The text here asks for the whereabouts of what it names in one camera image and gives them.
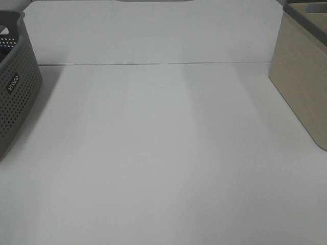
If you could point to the beige plastic storage bin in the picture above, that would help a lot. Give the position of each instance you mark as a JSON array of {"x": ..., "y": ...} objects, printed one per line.
[{"x": 298, "y": 66}]

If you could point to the grey perforated plastic basket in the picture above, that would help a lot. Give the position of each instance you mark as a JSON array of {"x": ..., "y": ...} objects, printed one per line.
[{"x": 21, "y": 79}]

